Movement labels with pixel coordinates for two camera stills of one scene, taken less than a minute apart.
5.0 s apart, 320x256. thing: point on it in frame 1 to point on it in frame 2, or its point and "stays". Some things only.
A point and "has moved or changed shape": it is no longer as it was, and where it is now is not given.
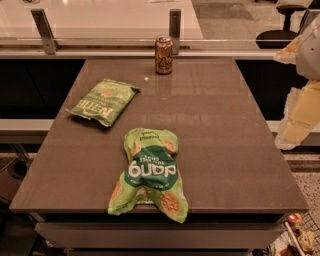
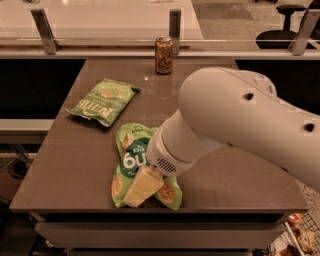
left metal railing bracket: x=47 y=36 stays
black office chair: x=280 y=39 stays
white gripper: x=310 y=53 to x=165 y=160
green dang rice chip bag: x=150 y=174 has moved or changed shape
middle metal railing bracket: x=175 y=29 stays
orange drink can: x=163 y=50 stays
